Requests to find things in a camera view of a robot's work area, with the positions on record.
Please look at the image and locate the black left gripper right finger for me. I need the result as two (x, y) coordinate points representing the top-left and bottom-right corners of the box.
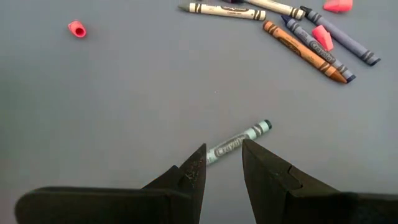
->
(242, 139), (398, 224)

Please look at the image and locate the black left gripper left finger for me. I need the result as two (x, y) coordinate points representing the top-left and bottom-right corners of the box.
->
(14, 143), (207, 224)

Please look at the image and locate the light blue crayon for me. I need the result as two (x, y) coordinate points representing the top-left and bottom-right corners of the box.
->
(205, 119), (273, 166)

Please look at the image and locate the orange brown crayon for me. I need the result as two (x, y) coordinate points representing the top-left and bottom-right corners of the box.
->
(262, 20), (348, 85)

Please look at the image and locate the pink eraser cap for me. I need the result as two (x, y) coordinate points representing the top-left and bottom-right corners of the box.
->
(67, 20), (87, 39)
(312, 24), (335, 52)
(323, 0), (354, 14)

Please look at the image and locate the white crayon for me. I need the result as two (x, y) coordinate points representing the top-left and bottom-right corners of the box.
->
(222, 0), (306, 21)
(178, 2), (267, 21)

